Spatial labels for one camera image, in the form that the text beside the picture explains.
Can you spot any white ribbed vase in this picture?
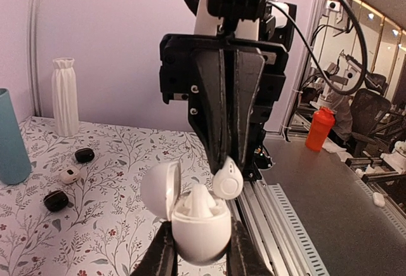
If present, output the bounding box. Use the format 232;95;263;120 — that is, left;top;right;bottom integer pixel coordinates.
51;58;79;136

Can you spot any teal vase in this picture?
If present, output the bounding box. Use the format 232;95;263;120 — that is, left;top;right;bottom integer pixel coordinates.
1;88;32;185

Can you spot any right aluminium post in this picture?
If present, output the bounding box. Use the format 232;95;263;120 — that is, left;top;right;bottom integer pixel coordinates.
27;0;43;117

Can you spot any small black round object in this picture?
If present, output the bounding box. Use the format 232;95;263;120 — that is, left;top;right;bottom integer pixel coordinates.
74;148;95;164

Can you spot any aluminium front rail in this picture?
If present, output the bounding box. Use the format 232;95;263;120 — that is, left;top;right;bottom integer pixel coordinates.
236;181;329;275

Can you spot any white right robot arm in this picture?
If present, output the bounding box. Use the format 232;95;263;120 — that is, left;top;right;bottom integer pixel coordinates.
159;0;293;173

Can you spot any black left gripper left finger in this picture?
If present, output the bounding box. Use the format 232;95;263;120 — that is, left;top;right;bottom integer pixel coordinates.
130;221;178;276

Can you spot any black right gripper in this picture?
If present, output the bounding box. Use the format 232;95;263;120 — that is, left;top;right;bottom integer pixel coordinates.
159;34;290;173

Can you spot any white earbuds charging case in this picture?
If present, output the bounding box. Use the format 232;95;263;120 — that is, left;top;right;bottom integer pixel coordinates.
140;162;232;266

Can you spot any floral table mat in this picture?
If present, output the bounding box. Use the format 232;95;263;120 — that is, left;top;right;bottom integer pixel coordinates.
1;117;211;275

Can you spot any orange shaker bottle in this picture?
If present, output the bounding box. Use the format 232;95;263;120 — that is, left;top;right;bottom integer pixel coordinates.
305;107;336;152

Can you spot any white earbud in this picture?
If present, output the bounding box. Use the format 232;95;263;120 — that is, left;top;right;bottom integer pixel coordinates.
212;156;244;200
184;184;216;218

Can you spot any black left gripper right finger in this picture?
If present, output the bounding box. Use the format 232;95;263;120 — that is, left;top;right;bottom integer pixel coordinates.
226;217;272;276

